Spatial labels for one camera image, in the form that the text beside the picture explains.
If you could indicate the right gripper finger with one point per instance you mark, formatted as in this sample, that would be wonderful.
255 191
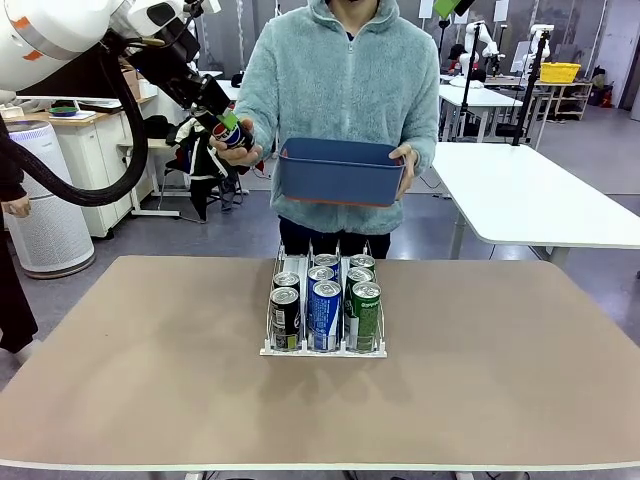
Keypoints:
462 5
445 7

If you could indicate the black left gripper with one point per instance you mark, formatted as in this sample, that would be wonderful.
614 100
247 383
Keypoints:
175 75

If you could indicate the black Pepsi can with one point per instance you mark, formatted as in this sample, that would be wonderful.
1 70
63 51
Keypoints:
232 136
284 320
286 280

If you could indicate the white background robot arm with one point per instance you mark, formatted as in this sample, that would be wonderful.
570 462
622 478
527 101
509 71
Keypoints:
477 42
540 45

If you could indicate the person's left forearm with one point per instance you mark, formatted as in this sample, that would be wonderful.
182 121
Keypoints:
425 130

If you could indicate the person's right forearm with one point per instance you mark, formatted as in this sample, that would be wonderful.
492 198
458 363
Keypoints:
257 120

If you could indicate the person's right hand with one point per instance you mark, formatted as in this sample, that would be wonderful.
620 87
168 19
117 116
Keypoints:
237 156

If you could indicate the person's left hand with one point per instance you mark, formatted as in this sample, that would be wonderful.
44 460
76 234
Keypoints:
407 170

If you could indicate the bystander's bare hand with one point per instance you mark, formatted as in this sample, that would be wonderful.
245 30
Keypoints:
17 206

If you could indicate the black cap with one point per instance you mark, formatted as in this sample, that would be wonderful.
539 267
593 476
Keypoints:
239 79

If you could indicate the black hat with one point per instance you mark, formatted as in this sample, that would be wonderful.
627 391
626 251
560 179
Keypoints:
160 125

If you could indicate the black and white jacket pile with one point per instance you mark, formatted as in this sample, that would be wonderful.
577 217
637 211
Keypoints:
200 167

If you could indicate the small white box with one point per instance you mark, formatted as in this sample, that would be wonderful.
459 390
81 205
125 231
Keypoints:
147 89

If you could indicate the brown cardboard box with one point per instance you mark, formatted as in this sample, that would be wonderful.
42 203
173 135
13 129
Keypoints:
129 85

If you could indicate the white background desk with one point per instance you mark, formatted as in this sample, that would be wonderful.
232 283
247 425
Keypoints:
485 96

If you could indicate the small beige side table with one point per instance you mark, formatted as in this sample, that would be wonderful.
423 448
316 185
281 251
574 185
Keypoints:
160 214

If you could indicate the white desk with cabinet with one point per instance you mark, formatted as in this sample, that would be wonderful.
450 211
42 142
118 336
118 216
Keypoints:
105 160

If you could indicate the yellow plastic crate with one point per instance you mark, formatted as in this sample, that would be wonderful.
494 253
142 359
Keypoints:
560 71

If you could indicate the person in teal fleece jacket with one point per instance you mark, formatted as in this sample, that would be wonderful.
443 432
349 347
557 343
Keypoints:
340 90

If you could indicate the low wooden shelf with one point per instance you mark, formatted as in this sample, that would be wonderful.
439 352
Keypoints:
575 90

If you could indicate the green bowl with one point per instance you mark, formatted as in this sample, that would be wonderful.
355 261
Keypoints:
62 109

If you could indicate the red fire extinguisher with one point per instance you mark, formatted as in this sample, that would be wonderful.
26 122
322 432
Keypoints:
606 95

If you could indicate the white round air purifier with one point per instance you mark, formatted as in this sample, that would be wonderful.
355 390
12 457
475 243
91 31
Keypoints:
55 235

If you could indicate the large white side table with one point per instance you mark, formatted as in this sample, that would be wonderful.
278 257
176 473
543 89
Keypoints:
525 200

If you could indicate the bystander in black clothes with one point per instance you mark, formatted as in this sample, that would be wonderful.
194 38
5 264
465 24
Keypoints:
12 280

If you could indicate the black camera stand pole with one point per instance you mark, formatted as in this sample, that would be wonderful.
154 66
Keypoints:
530 90
470 80

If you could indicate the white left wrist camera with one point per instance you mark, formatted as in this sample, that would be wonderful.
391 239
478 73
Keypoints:
210 5

